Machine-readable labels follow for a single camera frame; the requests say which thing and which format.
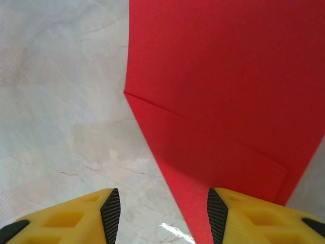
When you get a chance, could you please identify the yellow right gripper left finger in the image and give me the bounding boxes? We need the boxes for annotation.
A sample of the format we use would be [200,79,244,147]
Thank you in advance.
[0,188,122,244]

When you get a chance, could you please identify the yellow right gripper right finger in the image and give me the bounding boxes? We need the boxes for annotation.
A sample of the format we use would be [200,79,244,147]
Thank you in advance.
[207,187,325,244]

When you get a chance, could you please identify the red paper sheet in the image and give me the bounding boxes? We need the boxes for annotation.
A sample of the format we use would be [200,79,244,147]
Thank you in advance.
[123,0,325,244]

